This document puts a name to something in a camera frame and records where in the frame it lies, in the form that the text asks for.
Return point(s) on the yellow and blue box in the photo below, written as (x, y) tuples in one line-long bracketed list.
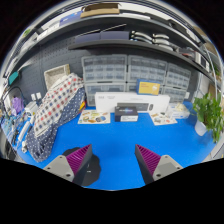
[(148, 87)]

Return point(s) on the green plant in white pot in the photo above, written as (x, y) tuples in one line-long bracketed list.
[(210, 113)]

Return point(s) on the white and blue tissue box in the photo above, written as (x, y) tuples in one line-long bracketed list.
[(178, 111)]

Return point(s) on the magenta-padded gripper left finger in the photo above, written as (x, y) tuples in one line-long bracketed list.
[(77, 160)]

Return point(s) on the printed picture sheet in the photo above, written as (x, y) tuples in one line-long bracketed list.
[(94, 117), (162, 119)]

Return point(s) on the black scalloped round mouse pad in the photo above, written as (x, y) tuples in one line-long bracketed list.
[(93, 170)]

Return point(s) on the small black box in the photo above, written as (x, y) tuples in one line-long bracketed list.
[(126, 114)]

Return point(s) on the red blue checked cloth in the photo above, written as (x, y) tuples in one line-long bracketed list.
[(56, 103)]

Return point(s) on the white woven basket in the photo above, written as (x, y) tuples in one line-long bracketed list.
[(56, 75)]

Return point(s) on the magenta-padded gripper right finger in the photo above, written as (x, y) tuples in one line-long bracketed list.
[(150, 160)]

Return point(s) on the navy polka-dot cloth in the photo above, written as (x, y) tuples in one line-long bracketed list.
[(43, 143)]

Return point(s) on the black wall shelf unit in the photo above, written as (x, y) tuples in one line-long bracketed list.
[(110, 45)]

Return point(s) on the long white keyboard box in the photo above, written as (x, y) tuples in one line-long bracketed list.
[(106, 101)]

